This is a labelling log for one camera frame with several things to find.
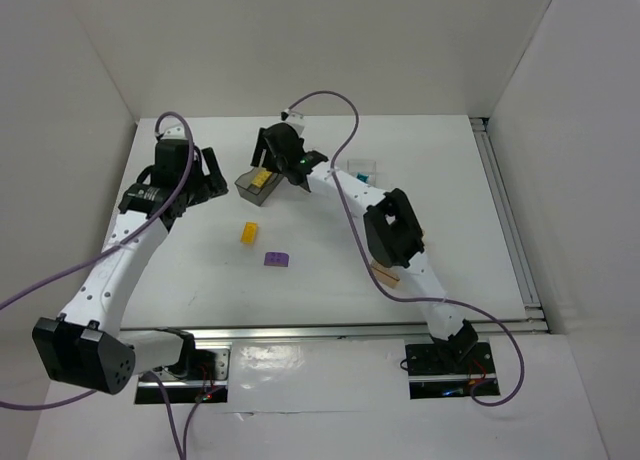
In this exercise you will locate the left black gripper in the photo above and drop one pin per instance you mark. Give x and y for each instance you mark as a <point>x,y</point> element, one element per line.
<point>208,181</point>

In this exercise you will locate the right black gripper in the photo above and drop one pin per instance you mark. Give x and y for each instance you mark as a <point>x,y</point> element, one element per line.
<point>267,151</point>

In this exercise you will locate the long yellow lego plate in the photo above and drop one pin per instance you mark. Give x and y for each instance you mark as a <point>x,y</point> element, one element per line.
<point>261,178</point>

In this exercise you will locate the yellow 2x4 lego brick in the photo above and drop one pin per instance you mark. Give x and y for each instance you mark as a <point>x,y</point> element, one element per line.
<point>249,233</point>

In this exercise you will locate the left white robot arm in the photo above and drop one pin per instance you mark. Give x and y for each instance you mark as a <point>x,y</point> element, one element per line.
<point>84,346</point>

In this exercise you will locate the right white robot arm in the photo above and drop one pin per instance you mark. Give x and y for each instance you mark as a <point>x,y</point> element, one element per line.
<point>387,226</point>

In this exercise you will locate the dark grey transparent container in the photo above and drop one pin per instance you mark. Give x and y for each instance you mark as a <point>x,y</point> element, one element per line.
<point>252,194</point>

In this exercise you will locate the clear transparent container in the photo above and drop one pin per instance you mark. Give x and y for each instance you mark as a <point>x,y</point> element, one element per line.
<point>365,166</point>

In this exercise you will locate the purple sloped lego brick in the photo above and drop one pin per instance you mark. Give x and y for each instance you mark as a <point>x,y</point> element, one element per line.
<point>276,259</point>

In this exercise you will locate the orange transparent container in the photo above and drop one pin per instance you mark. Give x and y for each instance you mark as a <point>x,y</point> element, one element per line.
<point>385,275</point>

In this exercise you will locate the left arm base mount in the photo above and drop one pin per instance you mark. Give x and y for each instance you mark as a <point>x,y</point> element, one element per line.
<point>206,379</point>

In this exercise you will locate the aluminium rail frame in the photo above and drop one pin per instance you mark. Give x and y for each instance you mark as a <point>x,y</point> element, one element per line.
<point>202,276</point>

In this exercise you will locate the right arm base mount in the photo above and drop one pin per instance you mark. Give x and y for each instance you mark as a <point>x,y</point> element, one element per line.
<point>429,377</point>

